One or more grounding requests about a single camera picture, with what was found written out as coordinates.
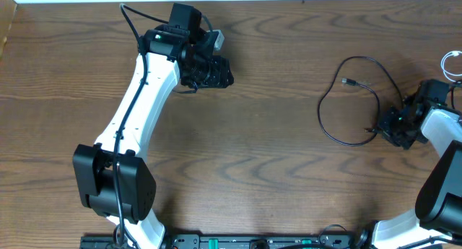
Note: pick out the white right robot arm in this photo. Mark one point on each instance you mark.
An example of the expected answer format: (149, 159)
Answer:
(436, 216)

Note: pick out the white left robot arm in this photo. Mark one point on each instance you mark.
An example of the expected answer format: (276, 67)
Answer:
(112, 175)

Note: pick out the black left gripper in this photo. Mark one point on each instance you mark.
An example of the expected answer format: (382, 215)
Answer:
(221, 73)

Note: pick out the wooden side panel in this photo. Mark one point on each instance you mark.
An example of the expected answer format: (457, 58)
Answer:
(7, 13)

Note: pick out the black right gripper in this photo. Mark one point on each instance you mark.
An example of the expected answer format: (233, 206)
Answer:
(388, 123)

